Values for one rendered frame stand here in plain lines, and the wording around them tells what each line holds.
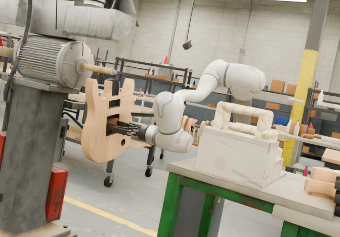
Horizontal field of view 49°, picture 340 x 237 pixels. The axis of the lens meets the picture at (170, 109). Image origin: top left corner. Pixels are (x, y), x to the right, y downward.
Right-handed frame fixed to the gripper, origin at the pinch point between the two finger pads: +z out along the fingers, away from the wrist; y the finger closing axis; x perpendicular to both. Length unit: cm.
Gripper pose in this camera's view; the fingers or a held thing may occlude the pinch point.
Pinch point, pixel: (113, 124)
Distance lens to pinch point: 180.7
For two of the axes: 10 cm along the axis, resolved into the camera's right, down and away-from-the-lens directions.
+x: 1.0, -9.7, -2.0
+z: -8.8, -1.9, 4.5
